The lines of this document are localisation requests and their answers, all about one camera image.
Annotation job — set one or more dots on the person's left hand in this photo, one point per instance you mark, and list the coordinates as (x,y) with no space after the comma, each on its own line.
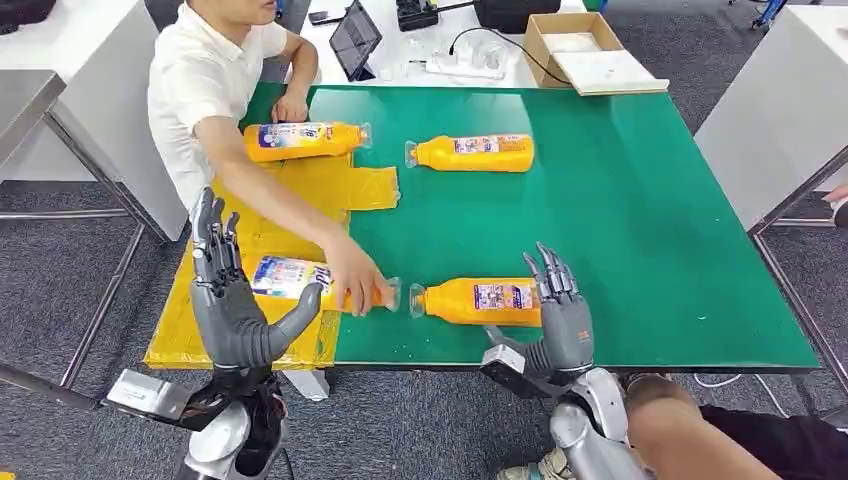
(290,107)

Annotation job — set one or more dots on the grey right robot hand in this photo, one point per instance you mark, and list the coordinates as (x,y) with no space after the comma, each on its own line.
(568,331)

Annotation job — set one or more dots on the person's hand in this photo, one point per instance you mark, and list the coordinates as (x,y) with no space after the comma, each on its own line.
(839,195)

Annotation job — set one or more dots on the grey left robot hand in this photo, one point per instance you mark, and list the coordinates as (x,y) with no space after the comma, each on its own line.
(232,324)

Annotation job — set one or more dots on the person's right hand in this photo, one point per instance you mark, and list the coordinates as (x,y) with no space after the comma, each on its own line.
(354,275)

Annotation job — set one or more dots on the orange drink bottle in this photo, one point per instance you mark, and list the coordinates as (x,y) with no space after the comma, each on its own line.
(457,311)
(285,275)
(298,152)
(484,162)

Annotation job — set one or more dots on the dark tablet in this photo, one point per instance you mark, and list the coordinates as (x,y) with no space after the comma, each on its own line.
(354,40)

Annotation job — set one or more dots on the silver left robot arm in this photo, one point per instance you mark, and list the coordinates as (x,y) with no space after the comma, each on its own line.
(212,444)

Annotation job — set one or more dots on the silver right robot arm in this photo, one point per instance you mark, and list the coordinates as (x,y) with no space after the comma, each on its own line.
(590,430)

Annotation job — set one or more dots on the yellow plastic sheet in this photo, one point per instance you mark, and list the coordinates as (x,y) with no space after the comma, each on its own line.
(371,189)

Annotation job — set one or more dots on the black phone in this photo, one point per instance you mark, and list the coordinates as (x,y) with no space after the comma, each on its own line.
(318,17)

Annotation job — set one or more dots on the white table leg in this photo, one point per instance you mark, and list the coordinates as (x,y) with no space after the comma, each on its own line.
(308,384)

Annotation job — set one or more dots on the person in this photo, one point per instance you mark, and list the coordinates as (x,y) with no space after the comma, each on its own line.
(192,86)
(676,430)

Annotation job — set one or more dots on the green table mat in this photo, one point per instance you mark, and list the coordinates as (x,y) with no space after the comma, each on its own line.
(629,232)

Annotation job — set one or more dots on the black electronic device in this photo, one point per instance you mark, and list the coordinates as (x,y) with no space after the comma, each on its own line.
(416,16)

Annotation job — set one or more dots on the white power strip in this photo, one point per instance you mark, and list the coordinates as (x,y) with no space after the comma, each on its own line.
(457,68)

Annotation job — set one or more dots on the blue metal object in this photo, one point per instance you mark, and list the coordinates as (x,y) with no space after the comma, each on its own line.
(768,12)

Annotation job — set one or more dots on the clear plastic wrap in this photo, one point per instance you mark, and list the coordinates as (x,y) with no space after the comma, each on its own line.
(487,53)

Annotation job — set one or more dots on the black bag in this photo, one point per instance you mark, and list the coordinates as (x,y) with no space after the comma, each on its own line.
(515,14)

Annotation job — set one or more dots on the cardboard box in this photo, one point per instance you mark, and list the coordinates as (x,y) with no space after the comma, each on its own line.
(538,56)

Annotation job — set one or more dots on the white flat board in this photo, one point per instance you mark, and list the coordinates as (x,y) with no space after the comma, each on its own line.
(611,73)

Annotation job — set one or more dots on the steel table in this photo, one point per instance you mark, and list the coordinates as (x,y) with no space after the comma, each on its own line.
(20,106)

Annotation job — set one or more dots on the white foam insert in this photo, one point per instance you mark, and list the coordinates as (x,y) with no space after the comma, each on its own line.
(571,43)

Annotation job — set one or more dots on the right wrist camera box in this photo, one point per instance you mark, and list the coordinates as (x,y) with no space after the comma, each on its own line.
(510,370)

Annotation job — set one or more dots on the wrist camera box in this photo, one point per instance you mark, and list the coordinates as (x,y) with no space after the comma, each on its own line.
(146,394)
(510,370)

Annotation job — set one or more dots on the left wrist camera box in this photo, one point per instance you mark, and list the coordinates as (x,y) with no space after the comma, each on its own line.
(146,394)

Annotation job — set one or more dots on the white table with metal frame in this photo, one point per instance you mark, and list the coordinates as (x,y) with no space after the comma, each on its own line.
(775,99)

